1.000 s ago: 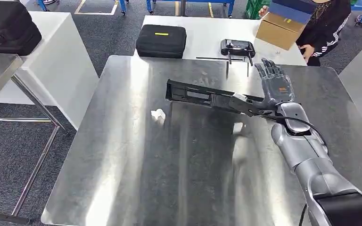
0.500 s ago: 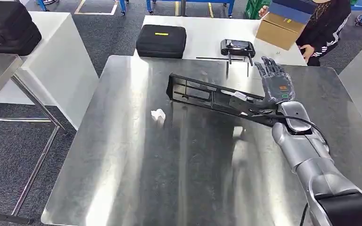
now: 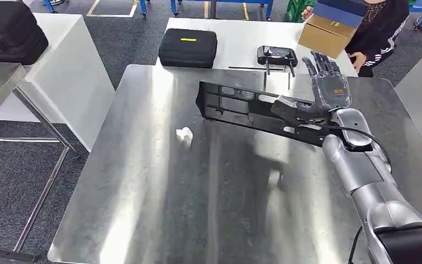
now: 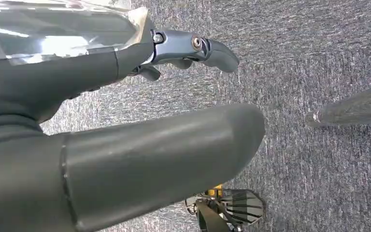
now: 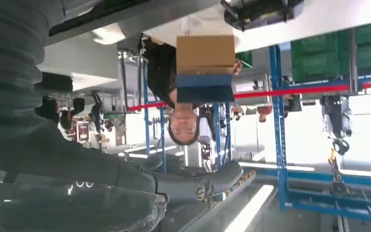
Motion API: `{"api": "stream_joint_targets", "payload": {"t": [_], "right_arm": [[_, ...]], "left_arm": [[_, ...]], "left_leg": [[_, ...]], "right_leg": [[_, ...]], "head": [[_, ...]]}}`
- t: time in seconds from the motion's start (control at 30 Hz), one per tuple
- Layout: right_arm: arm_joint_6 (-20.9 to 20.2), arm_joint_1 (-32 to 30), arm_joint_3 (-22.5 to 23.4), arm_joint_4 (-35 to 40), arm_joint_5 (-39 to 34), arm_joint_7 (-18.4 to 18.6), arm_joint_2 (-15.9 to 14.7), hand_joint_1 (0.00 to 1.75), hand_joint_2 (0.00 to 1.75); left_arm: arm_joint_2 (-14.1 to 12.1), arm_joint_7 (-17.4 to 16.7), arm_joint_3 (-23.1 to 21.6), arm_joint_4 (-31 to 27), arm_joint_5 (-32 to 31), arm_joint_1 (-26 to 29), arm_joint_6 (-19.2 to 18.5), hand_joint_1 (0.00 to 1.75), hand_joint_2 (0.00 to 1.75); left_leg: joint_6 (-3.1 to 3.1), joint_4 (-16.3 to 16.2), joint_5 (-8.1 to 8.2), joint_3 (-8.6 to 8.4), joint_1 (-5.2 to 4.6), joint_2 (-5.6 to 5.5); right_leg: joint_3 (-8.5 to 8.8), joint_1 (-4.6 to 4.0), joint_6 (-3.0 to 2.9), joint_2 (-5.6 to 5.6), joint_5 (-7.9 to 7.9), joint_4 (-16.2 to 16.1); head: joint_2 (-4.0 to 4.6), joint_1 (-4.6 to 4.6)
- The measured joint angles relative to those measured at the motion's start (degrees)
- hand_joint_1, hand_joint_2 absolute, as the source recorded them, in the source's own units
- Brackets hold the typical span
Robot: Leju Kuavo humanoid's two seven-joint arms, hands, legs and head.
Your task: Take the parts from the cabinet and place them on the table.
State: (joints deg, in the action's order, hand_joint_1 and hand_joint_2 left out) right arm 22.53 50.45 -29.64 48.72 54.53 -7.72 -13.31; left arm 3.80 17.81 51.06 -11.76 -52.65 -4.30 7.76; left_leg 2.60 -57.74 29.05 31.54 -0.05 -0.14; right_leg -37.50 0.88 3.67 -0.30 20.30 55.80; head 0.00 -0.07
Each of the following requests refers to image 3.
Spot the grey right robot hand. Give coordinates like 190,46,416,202
271,50,353,124

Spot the person's left hand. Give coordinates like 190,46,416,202
349,51,368,73

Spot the brown cardboard box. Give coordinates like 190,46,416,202
298,14,358,59

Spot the black plastic frame part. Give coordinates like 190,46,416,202
195,80,345,149

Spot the green plastic crate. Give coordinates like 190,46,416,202
285,0,318,23

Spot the person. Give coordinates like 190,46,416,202
301,0,411,78

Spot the black remote controller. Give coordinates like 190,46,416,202
256,45,300,78

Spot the white table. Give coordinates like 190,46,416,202
0,13,116,153
155,17,359,78

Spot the thin black strip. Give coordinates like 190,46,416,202
228,65,286,71

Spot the black case yellow label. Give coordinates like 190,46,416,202
0,0,49,67
158,27,219,69

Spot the white crumpled paper scrap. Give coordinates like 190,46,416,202
175,126,195,144

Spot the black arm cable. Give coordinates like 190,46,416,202
297,118,393,172
347,225,365,264

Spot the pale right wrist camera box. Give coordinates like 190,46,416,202
331,107,374,153

